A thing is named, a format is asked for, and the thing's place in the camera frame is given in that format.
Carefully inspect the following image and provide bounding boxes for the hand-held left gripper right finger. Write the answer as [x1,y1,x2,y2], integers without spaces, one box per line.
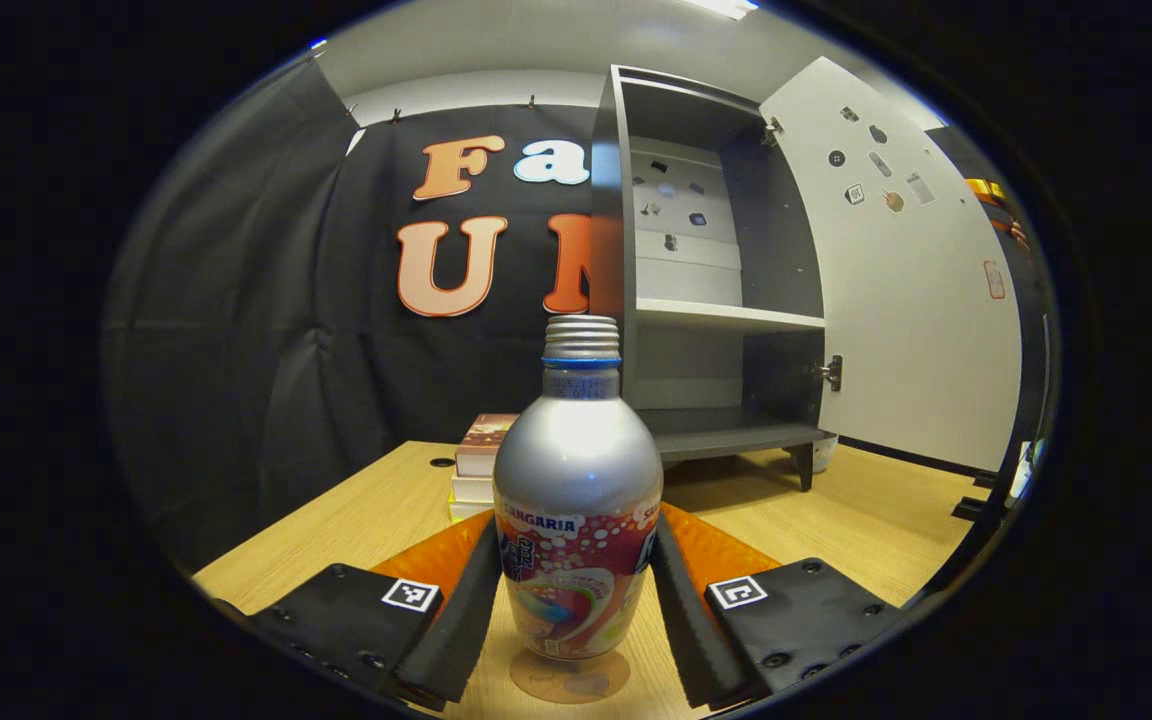
[648,503,905,711]

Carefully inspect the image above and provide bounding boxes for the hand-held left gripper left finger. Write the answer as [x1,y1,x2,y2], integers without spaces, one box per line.
[216,510,505,713]

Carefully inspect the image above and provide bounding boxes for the round wooden coaster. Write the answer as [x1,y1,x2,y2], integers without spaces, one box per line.
[509,645,632,705]

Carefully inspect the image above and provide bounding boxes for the silver bottle with colourful label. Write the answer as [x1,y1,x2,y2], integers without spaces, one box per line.
[493,315,664,661]

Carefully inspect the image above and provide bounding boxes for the white cabinet door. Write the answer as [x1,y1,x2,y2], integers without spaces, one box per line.
[758,57,1024,473]

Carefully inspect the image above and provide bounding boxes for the dark grey cabinet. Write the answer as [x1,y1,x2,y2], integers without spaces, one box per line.
[591,65,837,491]

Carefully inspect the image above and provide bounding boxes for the white cabinet shelf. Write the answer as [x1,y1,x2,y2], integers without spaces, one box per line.
[636,298,826,334]

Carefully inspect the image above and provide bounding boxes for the brown cover book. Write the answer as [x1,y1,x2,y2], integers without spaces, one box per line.
[456,414,520,478]

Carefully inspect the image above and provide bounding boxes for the black backdrop stand base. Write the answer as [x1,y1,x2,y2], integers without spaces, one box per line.
[951,468,1002,523]

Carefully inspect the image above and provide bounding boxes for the black backdrop cloth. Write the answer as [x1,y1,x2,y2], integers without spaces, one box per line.
[101,55,1057,571]

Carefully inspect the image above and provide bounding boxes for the white rectangular object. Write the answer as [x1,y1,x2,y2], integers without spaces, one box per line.
[1009,438,1045,501]

